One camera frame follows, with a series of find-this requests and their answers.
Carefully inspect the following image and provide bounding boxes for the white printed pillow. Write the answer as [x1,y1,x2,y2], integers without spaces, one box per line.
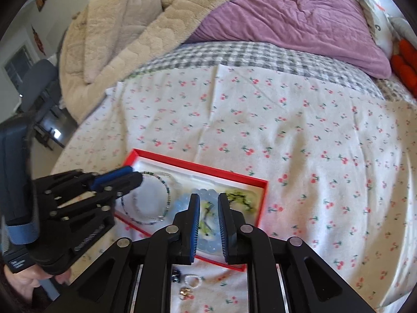
[350,0,397,58]

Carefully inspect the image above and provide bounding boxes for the light blue bead bracelet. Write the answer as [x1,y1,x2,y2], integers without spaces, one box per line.
[169,187,229,255]

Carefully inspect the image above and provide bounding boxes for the thin green beaded necklace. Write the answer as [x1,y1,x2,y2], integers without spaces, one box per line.
[120,170,178,225]

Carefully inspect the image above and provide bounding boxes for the red wall decoration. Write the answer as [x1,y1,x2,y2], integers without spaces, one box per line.
[30,24,45,53]

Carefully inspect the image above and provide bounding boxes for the window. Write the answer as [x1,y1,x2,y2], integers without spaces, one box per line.
[4,45,34,86]

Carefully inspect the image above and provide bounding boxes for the beige fleece blanket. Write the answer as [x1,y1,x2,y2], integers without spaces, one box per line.
[58,0,272,125]

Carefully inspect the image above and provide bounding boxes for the white pearl ring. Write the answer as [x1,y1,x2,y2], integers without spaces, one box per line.
[183,274,204,288]

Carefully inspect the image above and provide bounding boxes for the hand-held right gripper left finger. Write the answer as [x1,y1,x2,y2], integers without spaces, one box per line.
[42,193,200,313]

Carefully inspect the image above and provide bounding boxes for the green bead bracelet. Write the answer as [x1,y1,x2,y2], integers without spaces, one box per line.
[195,192,255,236]

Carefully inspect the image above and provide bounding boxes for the orange plush toy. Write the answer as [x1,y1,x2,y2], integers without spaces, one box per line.
[390,37,417,99]

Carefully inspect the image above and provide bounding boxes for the grey checked bed sheet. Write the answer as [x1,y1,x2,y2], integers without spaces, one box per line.
[130,40,417,105]

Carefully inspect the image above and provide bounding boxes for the person's left hand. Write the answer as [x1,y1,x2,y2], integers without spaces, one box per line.
[3,262,70,301]

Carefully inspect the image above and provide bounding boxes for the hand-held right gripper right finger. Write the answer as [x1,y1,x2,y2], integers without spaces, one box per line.
[217,192,375,313]

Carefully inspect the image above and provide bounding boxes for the dark grey chair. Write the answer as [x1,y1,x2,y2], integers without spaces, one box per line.
[19,58,79,151]

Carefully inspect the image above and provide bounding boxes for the purple duvet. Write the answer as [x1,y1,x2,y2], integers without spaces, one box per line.
[185,0,392,79]

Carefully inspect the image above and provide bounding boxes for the red jewelry box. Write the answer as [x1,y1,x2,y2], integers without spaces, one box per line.
[114,148,269,273]

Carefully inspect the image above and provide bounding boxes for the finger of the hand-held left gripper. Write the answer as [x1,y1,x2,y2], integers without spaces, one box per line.
[36,166,134,200]
[48,172,144,223]

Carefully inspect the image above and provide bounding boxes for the cherry print bed sheet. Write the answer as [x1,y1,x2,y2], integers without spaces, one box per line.
[49,63,417,313]

